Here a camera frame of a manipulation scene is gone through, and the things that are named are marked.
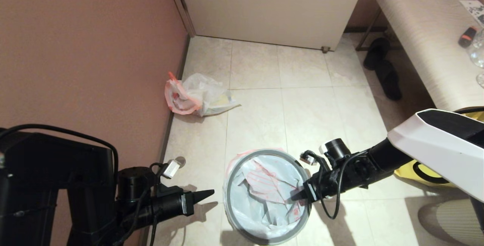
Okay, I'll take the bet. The light woodgrain desk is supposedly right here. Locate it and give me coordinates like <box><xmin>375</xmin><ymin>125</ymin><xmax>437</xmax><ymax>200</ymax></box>
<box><xmin>355</xmin><ymin>0</ymin><xmax>484</xmax><ymax>112</ymax></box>

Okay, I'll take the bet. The black marker with red band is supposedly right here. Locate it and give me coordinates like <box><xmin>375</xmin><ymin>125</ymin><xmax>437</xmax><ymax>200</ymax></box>
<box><xmin>458</xmin><ymin>25</ymin><xmax>478</xmax><ymax>48</ymax></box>

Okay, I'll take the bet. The white red-printed trash bag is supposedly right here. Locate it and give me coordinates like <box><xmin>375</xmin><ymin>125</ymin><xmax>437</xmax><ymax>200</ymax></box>
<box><xmin>223</xmin><ymin>148</ymin><xmax>313</xmax><ymax>246</ymax></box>
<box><xmin>164</xmin><ymin>71</ymin><xmax>241</xmax><ymax>117</ymax></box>

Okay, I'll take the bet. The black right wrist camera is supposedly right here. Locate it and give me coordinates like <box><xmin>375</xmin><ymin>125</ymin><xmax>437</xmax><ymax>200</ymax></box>
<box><xmin>300</xmin><ymin>139</ymin><xmax>347</xmax><ymax>165</ymax></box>

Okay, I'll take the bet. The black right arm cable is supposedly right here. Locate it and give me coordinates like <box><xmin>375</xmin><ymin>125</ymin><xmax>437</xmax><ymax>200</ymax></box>
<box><xmin>318</xmin><ymin>151</ymin><xmax>369</xmax><ymax>220</ymax></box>

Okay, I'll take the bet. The beige door frame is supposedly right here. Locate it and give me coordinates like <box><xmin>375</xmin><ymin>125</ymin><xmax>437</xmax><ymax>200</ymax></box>
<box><xmin>163</xmin><ymin>0</ymin><xmax>197</xmax><ymax>37</ymax></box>

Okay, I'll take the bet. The white door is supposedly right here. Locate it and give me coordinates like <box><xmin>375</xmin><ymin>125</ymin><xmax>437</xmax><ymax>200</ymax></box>
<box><xmin>175</xmin><ymin>0</ymin><xmax>369</xmax><ymax>51</ymax></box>

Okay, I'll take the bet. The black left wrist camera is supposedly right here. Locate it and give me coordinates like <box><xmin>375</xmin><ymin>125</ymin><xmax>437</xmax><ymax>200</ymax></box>
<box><xmin>116</xmin><ymin>158</ymin><xmax>183</xmax><ymax>202</ymax></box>

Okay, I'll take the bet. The yellow fabric bag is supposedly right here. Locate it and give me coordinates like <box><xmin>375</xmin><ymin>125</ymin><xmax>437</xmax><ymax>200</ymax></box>
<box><xmin>394</xmin><ymin>110</ymin><xmax>484</xmax><ymax>189</ymax></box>

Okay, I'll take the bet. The white leaflet with blue print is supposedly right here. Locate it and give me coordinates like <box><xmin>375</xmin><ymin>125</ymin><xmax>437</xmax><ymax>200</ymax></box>
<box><xmin>459</xmin><ymin>0</ymin><xmax>484</xmax><ymax>24</ymax></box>

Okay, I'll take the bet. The grey bin ring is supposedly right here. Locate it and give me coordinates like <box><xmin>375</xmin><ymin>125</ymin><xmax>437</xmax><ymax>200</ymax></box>
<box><xmin>225</xmin><ymin>149</ymin><xmax>311</xmax><ymax>246</ymax></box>

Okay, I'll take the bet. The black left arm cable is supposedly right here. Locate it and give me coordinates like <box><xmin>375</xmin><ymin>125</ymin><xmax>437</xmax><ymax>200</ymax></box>
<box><xmin>0</xmin><ymin>124</ymin><xmax>163</xmax><ymax>246</ymax></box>

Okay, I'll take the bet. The black slipper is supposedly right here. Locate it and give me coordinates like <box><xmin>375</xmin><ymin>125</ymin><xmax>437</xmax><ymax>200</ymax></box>
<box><xmin>363</xmin><ymin>37</ymin><xmax>391</xmax><ymax>70</ymax></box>
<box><xmin>378</xmin><ymin>61</ymin><xmax>403</xmax><ymax>100</ymax></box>

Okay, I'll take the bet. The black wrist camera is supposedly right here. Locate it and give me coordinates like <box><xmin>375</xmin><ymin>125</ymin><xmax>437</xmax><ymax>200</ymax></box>
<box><xmin>300</xmin><ymin>139</ymin><xmax>347</xmax><ymax>165</ymax></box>
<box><xmin>116</xmin><ymin>158</ymin><xmax>183</xmax><ymax>202</ymax></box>

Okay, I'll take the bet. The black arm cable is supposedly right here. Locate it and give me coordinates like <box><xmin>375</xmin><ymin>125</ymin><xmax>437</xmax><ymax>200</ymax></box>
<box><xmin>0</xmin><ymin>124</ymin><xmax>163</xmax><ymax>246</ymax></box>
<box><xmin>318</xmin><ymin>151</ymin><xmax>369</xmax><ymax>220</ymax></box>

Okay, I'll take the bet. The grey skirting board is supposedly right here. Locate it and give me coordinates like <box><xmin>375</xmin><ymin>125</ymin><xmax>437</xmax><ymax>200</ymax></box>
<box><xmin>138</xmin><ymin>34</ymin><xmax>191</xmax><ymax>246</ymax></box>

